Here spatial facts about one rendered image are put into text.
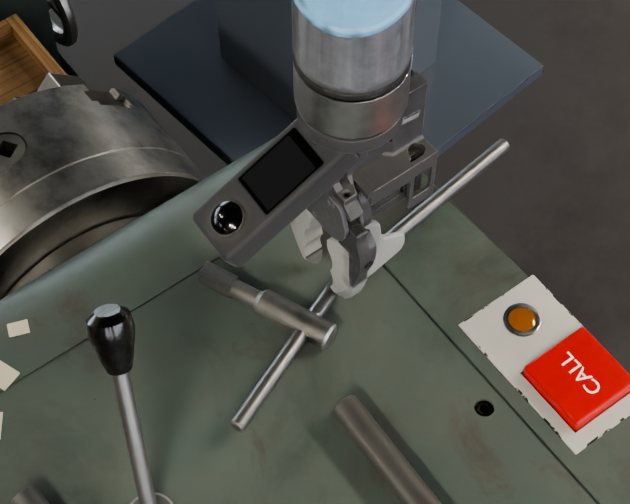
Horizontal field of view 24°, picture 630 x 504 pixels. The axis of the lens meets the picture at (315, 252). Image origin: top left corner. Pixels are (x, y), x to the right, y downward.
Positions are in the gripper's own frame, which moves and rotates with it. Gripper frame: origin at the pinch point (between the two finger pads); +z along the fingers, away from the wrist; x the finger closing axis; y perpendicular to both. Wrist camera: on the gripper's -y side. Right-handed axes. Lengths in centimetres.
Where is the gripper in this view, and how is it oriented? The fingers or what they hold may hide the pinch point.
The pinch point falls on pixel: (323, 273)
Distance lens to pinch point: 111.3
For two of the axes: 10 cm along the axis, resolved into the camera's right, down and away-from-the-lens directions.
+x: -6.0, -6.8, 4.3
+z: 0.0, 5.3, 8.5
